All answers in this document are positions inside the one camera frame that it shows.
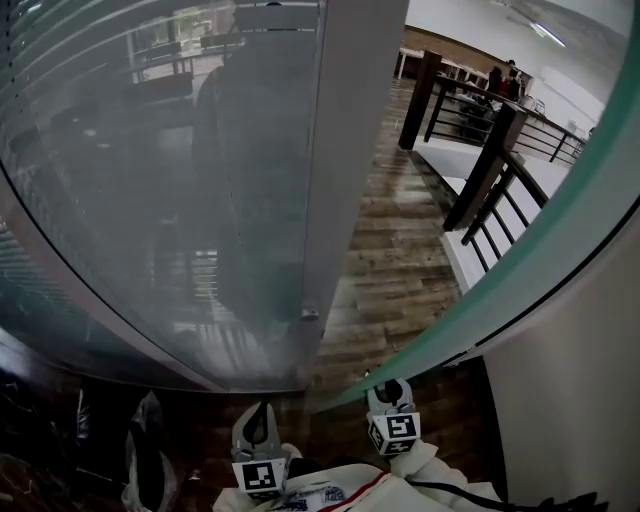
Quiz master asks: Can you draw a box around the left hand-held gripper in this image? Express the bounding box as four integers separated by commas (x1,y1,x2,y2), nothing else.
230,399,292,500

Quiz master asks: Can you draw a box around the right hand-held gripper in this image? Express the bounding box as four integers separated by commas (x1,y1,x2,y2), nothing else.
367,378,421,459

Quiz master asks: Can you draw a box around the frosted glass door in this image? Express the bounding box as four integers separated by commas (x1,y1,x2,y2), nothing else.
309,0,640,416

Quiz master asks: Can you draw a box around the person's right forearm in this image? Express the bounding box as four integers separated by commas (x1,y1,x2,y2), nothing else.
387,439,471,496

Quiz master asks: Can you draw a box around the person's left forearm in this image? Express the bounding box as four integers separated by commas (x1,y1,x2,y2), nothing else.
212,487,251,512

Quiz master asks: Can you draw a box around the person's white jacket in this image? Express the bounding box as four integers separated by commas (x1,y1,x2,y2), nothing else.
212,439,506,512

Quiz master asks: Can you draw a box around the black plastic-wrapped bundle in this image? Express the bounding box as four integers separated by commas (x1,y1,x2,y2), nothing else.
449,89,504,141

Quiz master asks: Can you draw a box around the black railing with wooden posts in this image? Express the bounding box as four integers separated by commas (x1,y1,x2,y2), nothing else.
398,48,589,274

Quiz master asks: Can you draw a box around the ceiling light strip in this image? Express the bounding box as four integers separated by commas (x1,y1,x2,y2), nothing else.
532,20,569,50

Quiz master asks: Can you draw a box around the black cable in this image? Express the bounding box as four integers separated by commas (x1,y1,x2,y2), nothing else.
417,478,609,512

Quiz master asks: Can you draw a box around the glass partition wall with blinds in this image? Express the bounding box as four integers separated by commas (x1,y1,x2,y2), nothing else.
0,0,321,396

